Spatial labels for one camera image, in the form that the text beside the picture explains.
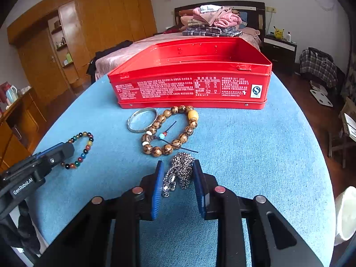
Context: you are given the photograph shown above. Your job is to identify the dark wooden headboard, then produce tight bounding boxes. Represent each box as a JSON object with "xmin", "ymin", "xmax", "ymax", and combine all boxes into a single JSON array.
[{"xmin": 174, "ymin": 1, "xmax": 266, "ymax": 38}]

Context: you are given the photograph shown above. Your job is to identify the silver bangle near box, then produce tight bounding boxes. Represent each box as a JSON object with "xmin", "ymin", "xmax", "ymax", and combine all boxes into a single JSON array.
[{"xmin": 127, "ymin": 107, "xmax": 158, "ymax": 133}]

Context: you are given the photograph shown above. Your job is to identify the blue table mat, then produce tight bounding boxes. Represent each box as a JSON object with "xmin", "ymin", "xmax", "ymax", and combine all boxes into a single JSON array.
[{"xmin": 27, "ymin": 75, "xmax": 336, "ymax": 266}]

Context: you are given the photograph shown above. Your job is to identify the brown wooden bead bracelet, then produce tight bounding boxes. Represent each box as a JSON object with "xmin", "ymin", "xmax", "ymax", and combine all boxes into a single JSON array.
[{"xmin": 140, "ymin": 104, "xmax": 200, "ymax": 158}]

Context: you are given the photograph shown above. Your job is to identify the white electric kettle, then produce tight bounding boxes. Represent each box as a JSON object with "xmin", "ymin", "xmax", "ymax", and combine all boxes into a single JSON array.
[{"xmin": 5, "ymin": 85, "xmax": 18, "ymax": 104}]

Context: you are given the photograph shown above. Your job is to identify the dark patterned curtain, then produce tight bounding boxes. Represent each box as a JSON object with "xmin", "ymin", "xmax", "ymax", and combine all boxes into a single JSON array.
[{"xmin": 342, "ymin": 2, "xmax": 355, "ymax": 103}]

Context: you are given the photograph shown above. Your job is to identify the yellow Pikachu toy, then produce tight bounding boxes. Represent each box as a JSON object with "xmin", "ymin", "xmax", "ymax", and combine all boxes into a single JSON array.
[{"xmin": 273, "ymin": 26, "xmax": 285, "ymax": 40}]

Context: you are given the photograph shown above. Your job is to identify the multicolour stone bead bracelet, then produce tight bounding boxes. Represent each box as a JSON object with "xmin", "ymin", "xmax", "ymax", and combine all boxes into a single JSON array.
[{"xmin": 60, "ymin": 131, "xmax": 95, "ymax": 170}]

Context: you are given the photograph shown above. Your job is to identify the black garment on bed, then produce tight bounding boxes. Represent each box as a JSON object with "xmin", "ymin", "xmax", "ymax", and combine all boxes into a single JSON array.
[{"xmin": 86, "ymin": 40, "xmax": 133, "ymax": 84}]

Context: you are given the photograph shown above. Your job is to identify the red metal tin box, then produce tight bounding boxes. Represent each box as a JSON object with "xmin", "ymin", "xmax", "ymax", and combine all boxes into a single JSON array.
[{"xmin": 108, "ymin": 37, "xmax": 272, "ymax": 110}]

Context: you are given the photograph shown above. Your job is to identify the wooden side cabinet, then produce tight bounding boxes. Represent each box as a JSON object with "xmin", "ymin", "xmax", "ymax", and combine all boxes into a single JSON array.
[{"xmin": 1, "ymin": 89, "xmax": 47, "ymax": 173}]

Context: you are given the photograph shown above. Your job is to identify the wooden wardrobe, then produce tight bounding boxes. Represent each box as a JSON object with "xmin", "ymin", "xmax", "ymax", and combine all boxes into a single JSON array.
[{"xmin": 7, "ymin": 0, "xmax": 157, "ymax": 105}]

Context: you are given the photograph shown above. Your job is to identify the white box on stool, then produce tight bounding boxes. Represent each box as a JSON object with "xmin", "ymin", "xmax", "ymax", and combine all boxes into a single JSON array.
[{"xmin": 340, "ymin": 97, "xmax": 356, "ymax": 141}]

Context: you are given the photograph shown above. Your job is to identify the small wooden stool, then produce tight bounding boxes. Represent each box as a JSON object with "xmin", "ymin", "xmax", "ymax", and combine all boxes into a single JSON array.
[{"xmin": 328, "ymin": 126, "xmax": 355, "ymax": 169}]

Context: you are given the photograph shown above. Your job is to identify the black white nightstand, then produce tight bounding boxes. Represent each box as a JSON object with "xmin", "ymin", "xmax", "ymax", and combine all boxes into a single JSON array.
[{"xmin": 261, "ymin": 35, "xmax": 297, "ymax": 74}]

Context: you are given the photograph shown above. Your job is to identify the pile of folded clothes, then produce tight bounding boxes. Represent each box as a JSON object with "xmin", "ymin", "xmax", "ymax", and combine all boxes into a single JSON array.
[{"xmin": 179, "ymin": 4, "xmax": 243, "ymax": 37}]

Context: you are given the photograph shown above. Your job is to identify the pink covered bed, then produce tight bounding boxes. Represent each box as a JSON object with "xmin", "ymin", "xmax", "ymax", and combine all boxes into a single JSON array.
[{"xmin": 94, "ymin": 27, "xmax": 262, "ymax": 81}]

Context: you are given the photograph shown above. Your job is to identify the wall power socket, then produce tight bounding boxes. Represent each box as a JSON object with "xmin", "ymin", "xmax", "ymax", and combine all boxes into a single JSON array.
[{"xmin": 265, "ymin": 6, "xmax": 276, "ymax": 13}]

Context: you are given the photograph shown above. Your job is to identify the white bathroom scale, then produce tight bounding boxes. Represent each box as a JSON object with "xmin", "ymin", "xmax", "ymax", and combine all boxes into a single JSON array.
[{"xmin": 310, "ymin": 89, "xmax": 333, "ymax": 107}]

